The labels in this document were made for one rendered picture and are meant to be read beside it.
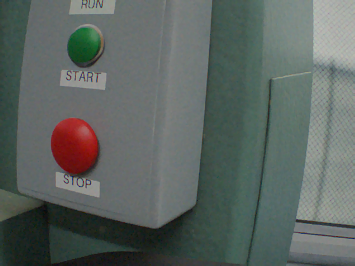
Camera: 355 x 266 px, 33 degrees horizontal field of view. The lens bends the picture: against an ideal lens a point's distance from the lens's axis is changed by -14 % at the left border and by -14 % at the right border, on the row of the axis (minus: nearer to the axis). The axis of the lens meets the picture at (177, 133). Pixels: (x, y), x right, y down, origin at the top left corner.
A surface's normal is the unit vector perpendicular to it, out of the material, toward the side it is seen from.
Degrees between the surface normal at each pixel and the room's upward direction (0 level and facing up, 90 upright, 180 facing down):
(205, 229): 90
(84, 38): 87
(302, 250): 90
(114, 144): 90
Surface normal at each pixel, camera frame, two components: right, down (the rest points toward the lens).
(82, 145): -0.22, 0.11
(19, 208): 0.08, -0.98
